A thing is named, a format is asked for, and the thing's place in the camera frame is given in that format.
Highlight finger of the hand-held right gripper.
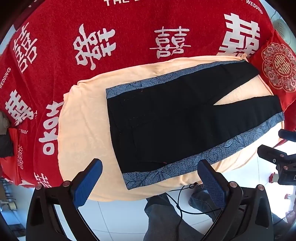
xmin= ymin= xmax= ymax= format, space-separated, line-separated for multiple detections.
xmin=257 ymin=144 xmax=289 ymax=165
xmin=278 ymin=129 xmax=296 ymax=142

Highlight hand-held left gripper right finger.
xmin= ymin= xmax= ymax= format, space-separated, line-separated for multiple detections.
xmin=197 ymin=159 xmax=274 ymax=241

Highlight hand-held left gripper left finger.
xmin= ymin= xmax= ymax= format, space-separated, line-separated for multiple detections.
xmin=26 ymin=158 xmax=103 ymax=241

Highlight black pants with blue trim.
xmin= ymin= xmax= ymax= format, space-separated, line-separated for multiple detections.
xmin=106 ymin=60 xmax=285 ymax=190

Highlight person's right leg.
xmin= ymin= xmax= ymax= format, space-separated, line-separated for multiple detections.
xmin=188 ymin=183 xmax=223 ymax=219

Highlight person's leg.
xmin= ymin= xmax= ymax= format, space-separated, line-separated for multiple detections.
xmin=143 ymin=193 xmax=182 ymax=241
xmin=188 ymin=183 xmax=223 ymax=219

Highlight peach towel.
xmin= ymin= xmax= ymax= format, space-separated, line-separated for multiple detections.
xmin=58 ymin=54 xmax=278 ymax=202

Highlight person's left leg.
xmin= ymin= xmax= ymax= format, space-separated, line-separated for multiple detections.
xmin=143 ymin=193 xmax=182 ymax=241

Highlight red patterned cushion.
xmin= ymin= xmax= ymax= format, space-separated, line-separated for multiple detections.
xmin=248 ymin=30 xmax=296 ymax=114

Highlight dark cloth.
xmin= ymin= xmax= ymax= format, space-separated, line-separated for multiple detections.
xmin=0 ymin=111 xmax=14 ymax=158

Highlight white fan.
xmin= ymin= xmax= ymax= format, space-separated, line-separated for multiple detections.
xmin=270 ymin=13 xmax=293 ymax=41

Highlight red printed blanket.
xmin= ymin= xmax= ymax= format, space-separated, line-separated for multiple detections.
xmin=0 ymin=0 xmax=274 ymax=189

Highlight black cable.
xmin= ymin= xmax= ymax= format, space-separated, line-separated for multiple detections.
xmin=165 ymin=184 xmax=223 ymax=241

